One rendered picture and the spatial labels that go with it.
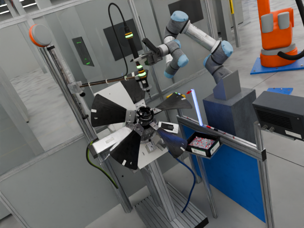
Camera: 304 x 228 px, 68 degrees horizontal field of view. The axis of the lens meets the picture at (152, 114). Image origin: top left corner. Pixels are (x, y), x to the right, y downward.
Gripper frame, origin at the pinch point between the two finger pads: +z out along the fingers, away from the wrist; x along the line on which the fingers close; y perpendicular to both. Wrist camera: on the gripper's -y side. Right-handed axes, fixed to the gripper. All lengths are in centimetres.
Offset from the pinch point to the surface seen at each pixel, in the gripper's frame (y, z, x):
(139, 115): 33.8, 10.3, -3.6
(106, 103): 21.0, 24.5, 8.7
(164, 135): 51, 2, -14
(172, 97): 38.2, -22.2, 4.7
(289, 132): 48, -35, -74
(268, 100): 33, -36, -64
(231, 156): 90, -39, -26
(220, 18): 75, -517, 439
